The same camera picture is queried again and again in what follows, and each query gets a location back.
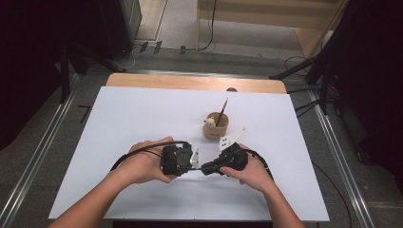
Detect person's right hand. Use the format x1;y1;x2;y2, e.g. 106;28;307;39
220;143;275;194

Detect white table mat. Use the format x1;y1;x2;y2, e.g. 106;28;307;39
48;85;331;222

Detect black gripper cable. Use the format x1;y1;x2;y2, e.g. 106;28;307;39
249;149;354;228
109;140;190;172

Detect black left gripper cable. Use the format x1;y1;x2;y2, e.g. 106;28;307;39
109;140;190;172

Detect white floor cable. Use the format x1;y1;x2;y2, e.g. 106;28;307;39
112;46;142;71

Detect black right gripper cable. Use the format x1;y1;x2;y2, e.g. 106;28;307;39
249;149;354;228

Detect wooden table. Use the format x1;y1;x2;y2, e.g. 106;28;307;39
106;73;288;95

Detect dark cabinet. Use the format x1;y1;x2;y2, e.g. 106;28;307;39
94;0;143;62

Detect light wooden shelf unit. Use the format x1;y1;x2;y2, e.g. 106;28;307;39
195;0;350;60

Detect black floor cable loop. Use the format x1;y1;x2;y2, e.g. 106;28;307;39
283;55;309;73

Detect person's left hand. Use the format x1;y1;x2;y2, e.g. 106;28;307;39
118;136;179;186

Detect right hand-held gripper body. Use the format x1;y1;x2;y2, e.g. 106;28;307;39
218;127;250;173

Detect black stand legs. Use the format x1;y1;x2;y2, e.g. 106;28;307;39
269;50;336;117

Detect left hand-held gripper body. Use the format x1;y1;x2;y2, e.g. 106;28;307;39
161;141;202;178

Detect round wooden pen holder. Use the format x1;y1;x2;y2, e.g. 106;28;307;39
202;111;230;141

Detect metal floor rail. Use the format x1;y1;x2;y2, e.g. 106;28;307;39
0;74;80;227
307;89;377;228

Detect black stand post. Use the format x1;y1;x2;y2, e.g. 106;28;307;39
59;47;71;105

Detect hanging black cable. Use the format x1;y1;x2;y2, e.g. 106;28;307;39
199;0;219;51

